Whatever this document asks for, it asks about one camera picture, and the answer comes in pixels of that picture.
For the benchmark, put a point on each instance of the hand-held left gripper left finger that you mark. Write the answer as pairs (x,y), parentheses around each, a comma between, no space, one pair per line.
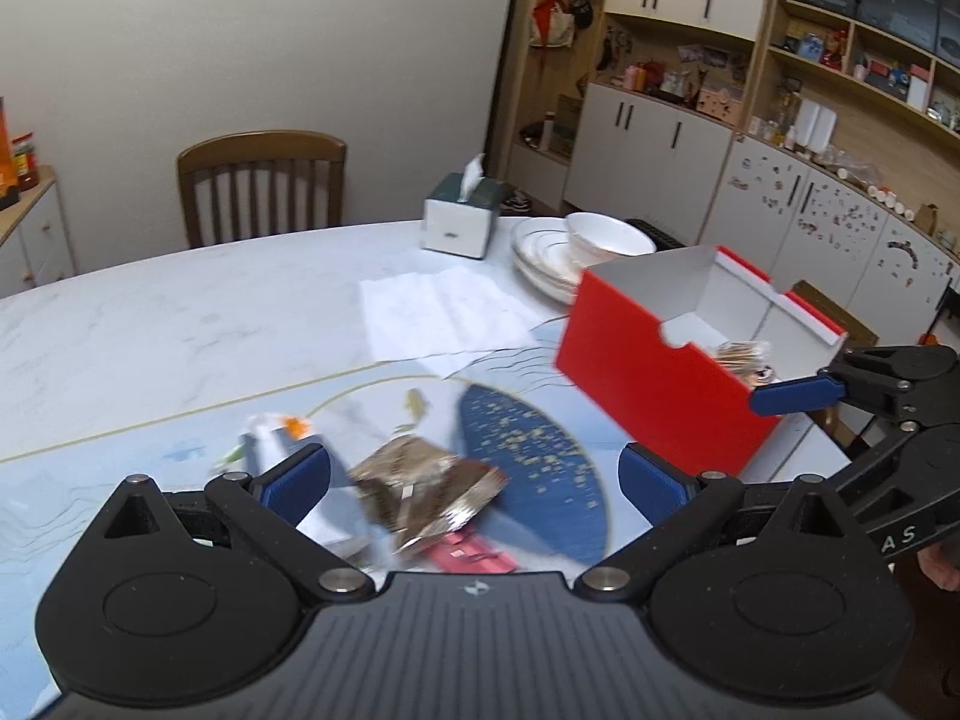
(292,484)

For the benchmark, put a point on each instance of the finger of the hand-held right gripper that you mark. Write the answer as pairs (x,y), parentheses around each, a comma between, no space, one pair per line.
(795,396)
(919,465)

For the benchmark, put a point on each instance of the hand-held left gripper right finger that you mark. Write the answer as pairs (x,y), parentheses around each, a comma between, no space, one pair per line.
(649,484)

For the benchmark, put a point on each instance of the red cardboard box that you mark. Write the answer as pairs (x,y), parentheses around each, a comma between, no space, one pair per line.
(637,367)

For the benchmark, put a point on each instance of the small red packet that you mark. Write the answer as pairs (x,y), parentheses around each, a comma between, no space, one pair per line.
(465,551)

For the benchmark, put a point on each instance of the person's right hand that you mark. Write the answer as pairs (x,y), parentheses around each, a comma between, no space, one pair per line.
(943,568)

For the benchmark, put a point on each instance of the white cabinet with magnets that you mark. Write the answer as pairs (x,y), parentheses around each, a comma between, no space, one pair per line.
(825,225)

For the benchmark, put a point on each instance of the white paper napkin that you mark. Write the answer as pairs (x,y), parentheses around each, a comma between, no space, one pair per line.
(435,315)

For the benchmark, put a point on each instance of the stack of white plates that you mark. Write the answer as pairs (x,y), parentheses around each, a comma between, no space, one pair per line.
(544,262)

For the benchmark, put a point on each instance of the white bowl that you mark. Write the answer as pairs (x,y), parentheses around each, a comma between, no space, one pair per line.
(607,236)

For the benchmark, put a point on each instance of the white lower cabinet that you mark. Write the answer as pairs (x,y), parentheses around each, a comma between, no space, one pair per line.
(645,157)

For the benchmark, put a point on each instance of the pink box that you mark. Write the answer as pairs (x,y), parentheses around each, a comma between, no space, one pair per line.
(720,106)

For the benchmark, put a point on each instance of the wooden shelving unit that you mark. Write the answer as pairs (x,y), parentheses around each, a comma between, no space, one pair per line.
(885,101)

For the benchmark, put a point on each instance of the green white tissue box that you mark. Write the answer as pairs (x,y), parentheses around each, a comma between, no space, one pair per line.
(457,221)

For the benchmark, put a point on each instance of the brown slatted wooden chair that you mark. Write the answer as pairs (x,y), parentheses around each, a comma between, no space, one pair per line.
(259,154)

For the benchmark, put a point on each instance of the row of small bottles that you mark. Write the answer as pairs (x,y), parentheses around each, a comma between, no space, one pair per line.
(656,82)

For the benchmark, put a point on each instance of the white side cabinet wooden top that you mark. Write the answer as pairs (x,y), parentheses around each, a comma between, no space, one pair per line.
(34,240)

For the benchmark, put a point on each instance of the red lidded jar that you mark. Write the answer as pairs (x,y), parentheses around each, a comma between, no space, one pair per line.
(25,161)

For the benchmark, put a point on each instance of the orange snack bag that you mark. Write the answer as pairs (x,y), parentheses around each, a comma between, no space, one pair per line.
(6,157)

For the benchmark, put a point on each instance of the black hanging bag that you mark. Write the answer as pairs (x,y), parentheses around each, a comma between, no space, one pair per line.
(582,6)

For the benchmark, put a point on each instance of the red white hanging bag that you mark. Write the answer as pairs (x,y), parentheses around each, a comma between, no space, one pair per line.
(553,22)

